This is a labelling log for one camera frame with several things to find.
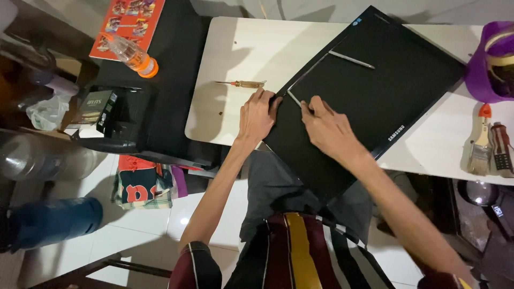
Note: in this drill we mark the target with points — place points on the person's right hand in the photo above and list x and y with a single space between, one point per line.
331 130

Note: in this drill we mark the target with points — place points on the person's left hand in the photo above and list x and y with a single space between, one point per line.
256 122

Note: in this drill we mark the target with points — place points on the thin silver metal tool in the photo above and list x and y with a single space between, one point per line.
294 98

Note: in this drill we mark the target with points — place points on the black computer monitor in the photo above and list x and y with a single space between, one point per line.
381 96

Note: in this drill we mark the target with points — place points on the person's grey shorts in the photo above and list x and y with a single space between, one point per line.
277 184

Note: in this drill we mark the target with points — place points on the silver metal rod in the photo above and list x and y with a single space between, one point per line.
351 59

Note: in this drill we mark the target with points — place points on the black side table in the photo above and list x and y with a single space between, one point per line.
180 80

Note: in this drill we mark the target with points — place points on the pile of folded clothes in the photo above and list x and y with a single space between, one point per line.
144 184

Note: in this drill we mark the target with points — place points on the person's striped maroon shirt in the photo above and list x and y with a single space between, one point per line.
297 257

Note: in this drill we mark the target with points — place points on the clear bottle with orange cap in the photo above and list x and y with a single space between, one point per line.
130 54

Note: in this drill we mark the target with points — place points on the wooden paint brush orange tip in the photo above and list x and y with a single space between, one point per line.
481 148

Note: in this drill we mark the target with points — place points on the orange picture booklet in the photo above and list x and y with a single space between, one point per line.
132 22

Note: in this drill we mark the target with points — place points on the purple plastic container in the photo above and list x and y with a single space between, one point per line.
482 76

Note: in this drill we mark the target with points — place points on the dark green small carton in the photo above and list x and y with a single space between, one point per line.
96 106

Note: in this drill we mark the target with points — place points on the round glossy dark bowl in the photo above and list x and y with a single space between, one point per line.
481 192

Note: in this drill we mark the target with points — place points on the red white striped brush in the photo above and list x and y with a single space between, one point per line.
502 150

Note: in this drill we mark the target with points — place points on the clear plastic bag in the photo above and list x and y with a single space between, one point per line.
48 112

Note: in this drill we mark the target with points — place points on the dark wooden chair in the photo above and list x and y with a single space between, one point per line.
100 271

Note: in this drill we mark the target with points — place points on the large clear water jug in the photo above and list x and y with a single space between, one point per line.
40 158

